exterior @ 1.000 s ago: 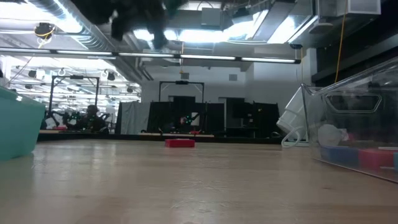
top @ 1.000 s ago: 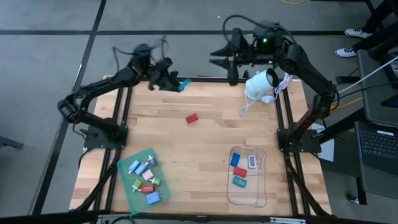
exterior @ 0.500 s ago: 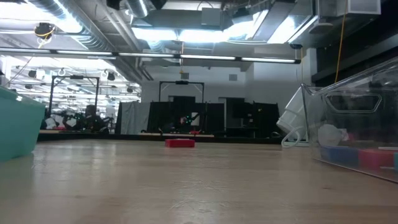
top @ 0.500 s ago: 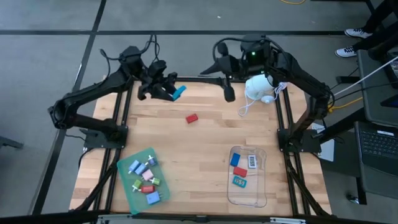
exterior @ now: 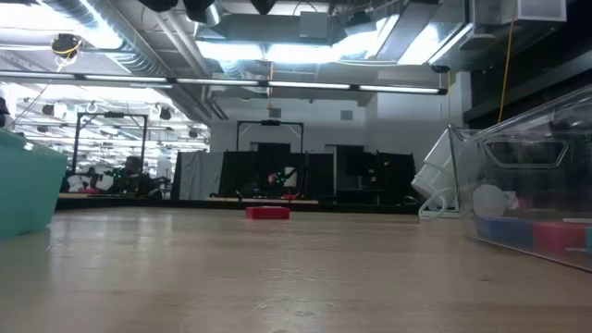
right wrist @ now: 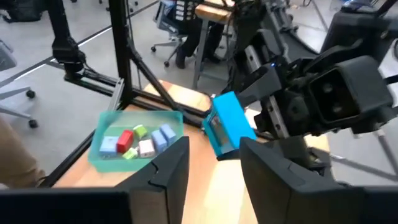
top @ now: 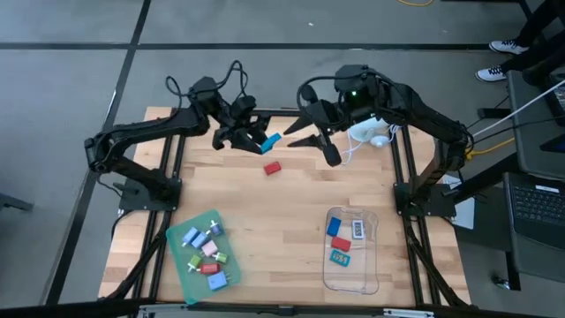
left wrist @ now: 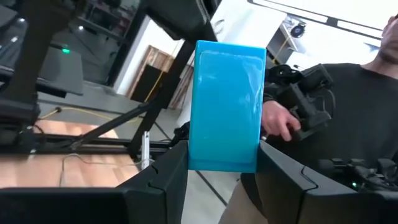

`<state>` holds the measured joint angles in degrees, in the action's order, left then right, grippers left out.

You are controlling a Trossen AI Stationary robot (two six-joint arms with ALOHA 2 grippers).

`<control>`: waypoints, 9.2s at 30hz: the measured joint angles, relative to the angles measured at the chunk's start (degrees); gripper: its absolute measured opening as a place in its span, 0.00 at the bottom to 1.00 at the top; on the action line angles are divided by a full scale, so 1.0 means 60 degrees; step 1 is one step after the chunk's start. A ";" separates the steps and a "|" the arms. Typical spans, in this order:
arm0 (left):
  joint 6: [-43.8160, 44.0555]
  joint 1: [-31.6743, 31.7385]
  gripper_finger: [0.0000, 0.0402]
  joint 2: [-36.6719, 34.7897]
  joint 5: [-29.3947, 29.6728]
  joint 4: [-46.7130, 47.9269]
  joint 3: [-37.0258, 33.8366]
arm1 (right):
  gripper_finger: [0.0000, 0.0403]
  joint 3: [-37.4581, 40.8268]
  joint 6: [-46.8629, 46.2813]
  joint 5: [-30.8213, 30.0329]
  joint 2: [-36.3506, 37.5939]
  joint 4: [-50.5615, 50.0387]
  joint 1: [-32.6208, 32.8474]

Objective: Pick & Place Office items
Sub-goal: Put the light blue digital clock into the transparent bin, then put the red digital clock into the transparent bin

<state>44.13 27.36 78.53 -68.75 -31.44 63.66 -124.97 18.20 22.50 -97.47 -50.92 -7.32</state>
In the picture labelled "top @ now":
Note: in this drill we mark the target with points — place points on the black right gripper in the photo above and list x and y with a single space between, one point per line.
331 117

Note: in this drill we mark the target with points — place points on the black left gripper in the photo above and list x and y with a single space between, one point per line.
240 123

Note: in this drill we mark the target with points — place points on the turquoise digital clock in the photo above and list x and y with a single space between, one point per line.
271 142
340 258

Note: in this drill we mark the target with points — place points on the blue digital clock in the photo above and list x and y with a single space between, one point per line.
333 226

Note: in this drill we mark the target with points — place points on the blue adapter with white cap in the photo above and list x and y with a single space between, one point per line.
216 228

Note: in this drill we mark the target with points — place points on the white digital clock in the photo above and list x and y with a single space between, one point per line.
358 229

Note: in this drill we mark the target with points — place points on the red digital clock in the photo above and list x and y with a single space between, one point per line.
272 168
341 244

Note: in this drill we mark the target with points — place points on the light blue wall charger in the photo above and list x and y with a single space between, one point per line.
190 236

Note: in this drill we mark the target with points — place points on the pale pink wall charger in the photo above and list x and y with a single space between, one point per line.
209 248

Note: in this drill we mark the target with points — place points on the green adapter with white cap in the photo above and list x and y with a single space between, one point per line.
221 257
194 262

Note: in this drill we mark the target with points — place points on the red wall charger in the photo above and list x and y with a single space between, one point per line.
210 268

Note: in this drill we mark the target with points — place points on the periwinkle blue wall charger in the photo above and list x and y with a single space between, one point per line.
217 280

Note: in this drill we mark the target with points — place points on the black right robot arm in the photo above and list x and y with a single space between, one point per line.
424 115

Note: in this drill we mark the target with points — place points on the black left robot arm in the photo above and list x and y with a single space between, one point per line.
145 128

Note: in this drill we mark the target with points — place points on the white cylindrical device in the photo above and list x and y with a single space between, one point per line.
366 131

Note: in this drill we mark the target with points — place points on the white round puck device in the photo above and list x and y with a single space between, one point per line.
379 141

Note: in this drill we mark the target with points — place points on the teal plastic bin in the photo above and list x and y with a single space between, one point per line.
231 271

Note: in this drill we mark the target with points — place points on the clear plastic bin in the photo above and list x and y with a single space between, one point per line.
353 278

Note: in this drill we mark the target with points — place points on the white paper sheet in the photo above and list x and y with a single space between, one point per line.
465 212

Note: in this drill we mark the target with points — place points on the black desk leg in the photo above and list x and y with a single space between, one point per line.
485 176

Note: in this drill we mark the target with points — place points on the person's white shoe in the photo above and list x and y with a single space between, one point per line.
490 74
507 46

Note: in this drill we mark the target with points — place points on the grey side desk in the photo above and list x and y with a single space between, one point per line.
529 123

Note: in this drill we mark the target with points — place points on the person's leg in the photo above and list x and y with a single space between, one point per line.
540 20
534 55

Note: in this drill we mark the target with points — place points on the grey laptop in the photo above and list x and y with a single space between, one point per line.
536 207

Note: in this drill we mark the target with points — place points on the black caster wheel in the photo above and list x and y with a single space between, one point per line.
502 282

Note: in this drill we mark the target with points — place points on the black stand foot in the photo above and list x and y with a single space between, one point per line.
13 203

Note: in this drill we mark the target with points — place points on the black front crossbar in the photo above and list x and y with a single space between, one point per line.
66 310

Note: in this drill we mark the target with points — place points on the black aluminium rig frame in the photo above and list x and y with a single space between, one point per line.
397 159

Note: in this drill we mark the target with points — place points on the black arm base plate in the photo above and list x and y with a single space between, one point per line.
437 205
132 199

